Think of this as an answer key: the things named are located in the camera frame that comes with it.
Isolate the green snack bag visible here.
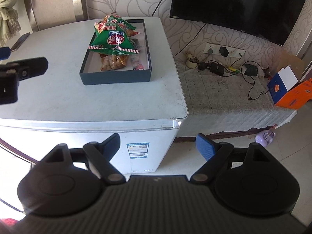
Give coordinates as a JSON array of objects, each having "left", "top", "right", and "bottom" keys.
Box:
[
  {"left": 104, "top": 13, "right": 136, "bottom": 37},
  {"left": 94, "top": 21, "right": 110, "bottom": 36},
  {"left": 88, "top": 24, "right": 141, "bottom": 55}
]

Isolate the white lace cloth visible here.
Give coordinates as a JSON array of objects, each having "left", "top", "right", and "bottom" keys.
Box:
[{"left": 174, "top": 58, "right": 298, "bottom": 137}]

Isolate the black power adapter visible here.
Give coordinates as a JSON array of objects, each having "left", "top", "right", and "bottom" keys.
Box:
[
  {"left": 209, "top": 62, "right": 225, "bottom": 77},
  {"left": 243, "top": 64, "right": 259, "bottom": 77}
]

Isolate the wooden low cabinet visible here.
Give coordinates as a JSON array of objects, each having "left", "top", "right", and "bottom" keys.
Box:
[{"left": 175, "top": 124, "right": 278, "bottom": 143}]

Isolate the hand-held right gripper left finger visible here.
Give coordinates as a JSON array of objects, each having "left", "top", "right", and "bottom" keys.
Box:
[{"left": 44, "top": 134, "right": 126, "bottom": 185}]

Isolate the smartphone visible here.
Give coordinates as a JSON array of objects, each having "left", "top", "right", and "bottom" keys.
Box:
[{"left": 10, "top": 32, "right": 31, "bottom": 53}]

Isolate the purple plastic bottle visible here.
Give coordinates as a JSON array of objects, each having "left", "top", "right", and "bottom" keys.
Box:
[{"left": 255, "top": 130, "right": 277, "bottom": 148}]

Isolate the grey cardboard box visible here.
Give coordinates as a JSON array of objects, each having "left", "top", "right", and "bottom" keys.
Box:
[{"left": 80, "top": 18, "right": 152, "bottom": 86}]

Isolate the black television cable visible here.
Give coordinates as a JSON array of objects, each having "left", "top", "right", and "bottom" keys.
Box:
[
  {"left": 174, "top": 23, "right": 207, "bottom": 59},
  {"left": 151, "top": 0, "right": 175, "bottom": 17}
]

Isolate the pale green curtain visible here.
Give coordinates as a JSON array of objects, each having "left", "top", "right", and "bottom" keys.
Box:
[{"left": 0, "top": 0, "right": 22, "bottom": 47}]

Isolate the freezer label sticker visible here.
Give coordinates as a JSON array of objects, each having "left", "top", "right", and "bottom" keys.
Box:
[{"left": 127, "top": 142, "right": 149, "bottom": 159}]

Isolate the red cloth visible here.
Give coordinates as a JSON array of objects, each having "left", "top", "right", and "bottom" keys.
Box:
[{"left": 0, "top": 216, "right": 19, "bottom": 234}]

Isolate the black television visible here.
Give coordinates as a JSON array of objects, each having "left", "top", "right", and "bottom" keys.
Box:
[{"left": 169, "top": 0, "right": 308, "bottom": 47}]

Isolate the yellow peanut bag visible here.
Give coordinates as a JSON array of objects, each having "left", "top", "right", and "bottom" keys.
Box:
[{"left": 100, "top": 54, "right": 130, "bottom": 72}]

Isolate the brown cardboard box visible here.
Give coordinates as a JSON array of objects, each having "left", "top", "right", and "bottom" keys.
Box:
[{"left": 278, "top": 50, "right": 306, "bottom": 83}]

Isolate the blue and white box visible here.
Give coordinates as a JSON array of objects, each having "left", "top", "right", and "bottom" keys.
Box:
[{"left": 267, "top": 65, "right": 299, "bottom": 106}]

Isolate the orange cardboard box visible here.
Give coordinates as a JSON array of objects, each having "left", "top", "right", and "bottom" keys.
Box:
[{"left": 275, "top": 79, "right": 312, "bottom": 110}]

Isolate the white wall outlet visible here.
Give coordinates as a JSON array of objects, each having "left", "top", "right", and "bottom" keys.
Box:
[{"left": 203, "top": 42, "right": 246, "bottom": 59}]

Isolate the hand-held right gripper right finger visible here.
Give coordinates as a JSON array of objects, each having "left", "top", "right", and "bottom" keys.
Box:
[{"left": 190, "top": 134, "right": 271, "bottom": 184}]

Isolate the white jar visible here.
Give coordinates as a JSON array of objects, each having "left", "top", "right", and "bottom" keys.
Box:
[{"left": 186, "top": 51, "right": 199, "bottom": 69}]

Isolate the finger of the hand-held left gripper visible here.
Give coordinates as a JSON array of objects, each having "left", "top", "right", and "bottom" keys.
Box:
[
  {"left": 0, "top": 57, "right": 49, "bottom": 81},
  {"left": 0, "top": 46, "right": 11, "bottom": 60}
]

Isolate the black loose cable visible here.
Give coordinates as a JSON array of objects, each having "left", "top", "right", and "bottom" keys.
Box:
[{"left": 241, "top": 66, "right": 271, "bottom": 101}]

